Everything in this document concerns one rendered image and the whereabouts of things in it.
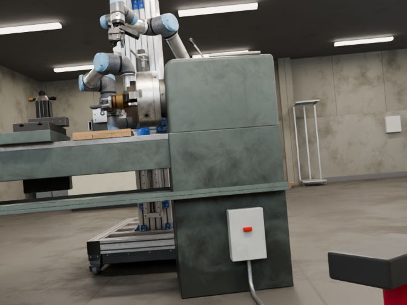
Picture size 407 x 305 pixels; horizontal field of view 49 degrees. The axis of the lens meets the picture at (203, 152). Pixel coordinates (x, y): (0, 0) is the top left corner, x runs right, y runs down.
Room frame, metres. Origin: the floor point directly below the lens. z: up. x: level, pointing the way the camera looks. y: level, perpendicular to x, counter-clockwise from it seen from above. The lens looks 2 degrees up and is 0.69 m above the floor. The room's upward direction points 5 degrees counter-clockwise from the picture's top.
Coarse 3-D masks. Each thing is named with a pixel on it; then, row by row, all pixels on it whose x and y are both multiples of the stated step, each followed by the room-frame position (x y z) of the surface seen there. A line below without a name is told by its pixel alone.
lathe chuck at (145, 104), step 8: (136, 72) 2.45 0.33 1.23; (144, 72) 2.44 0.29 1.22; (136, 80) 2.37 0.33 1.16; (144, 80) 2.37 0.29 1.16; (152, 80) 2.38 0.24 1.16; (136, 88) 2.35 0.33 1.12; (144, 88) 2.36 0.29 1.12; (152, 88) 2.36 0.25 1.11; (144, 96) 2.35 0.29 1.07; (152, 96) 2.36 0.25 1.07; (144, 104) 2.36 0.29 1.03; (152, 104) 2.36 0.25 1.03; (144, 112) 2.38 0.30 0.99; (152, 112) 2.38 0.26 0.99; (144, 120) 2.42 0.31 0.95; (152, 120) 2.43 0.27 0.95
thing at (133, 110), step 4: (124, 108) 2.50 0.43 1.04; (128, 108) 2.50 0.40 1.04; (132, 108) 2.50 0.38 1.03; (136, 108) 2.50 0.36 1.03; (128, 112) 2.51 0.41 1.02; (132, 112) 2.51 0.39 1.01; (136, 112) 2.51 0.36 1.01; (128, 116) 2.52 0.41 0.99; (132, 116) 2.52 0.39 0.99; (136, 116) 2.53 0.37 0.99; (136, 120) 2.54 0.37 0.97
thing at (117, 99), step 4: (112, 96) 2.46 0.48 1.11; (116, 96) 2.46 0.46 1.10; (120, 96) 2.46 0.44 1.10; (112, 100) 2.45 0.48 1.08; (116, 100) 2.45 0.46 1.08; (120, 100) 2.45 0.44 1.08; (112, 104) 2.46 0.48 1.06; (116, 104) 2.46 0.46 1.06; (120, 104) 2.46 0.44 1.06; (124, 104) 2.47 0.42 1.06; (128, 104) 2.52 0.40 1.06; (120, 108) 2.49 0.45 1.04
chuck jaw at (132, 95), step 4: (132, 92) 2.37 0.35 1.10; (136, 92) 2.35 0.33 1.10; (140, 92) 2.36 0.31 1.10; (124, 96) 2.43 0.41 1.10; (128, 96) 2.41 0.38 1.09; (132, 96) 2.36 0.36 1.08; (136, 96) 2.37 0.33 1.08; (140, 96) 2.36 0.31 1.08; (124, 100) 2.43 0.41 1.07; (128, 100) 2.41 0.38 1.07; (132, 100) 2.42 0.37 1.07; (136, 100) 2.43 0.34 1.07
